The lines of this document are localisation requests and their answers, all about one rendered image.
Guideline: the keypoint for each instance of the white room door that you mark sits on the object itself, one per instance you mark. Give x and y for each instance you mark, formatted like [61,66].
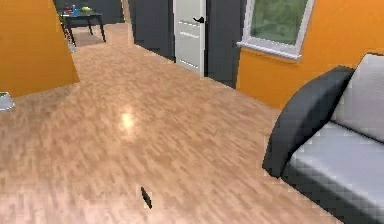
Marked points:
[188,33]

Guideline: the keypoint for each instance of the small black flat object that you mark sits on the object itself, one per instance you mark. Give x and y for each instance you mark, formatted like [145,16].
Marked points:
[146,197]

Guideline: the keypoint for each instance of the white framed window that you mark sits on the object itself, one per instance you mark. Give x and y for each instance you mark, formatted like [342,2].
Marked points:
[278,23]

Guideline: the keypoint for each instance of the black table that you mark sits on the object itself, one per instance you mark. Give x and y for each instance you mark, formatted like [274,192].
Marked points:
[81,16]

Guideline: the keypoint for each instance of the green bowl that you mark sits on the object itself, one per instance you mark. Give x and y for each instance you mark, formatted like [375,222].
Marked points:
[86,9]

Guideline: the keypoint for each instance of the black and grey sofa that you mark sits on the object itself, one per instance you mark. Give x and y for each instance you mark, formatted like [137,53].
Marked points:
[333,156]

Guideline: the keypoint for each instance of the blue bottle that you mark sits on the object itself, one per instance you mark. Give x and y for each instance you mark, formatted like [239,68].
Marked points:
[74,10]

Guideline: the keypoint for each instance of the red object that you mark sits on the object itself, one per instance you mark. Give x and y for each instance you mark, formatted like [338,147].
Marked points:
[68,8]

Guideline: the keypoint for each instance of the grey round bin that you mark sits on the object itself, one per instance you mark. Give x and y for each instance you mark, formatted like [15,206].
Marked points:
[5,101]

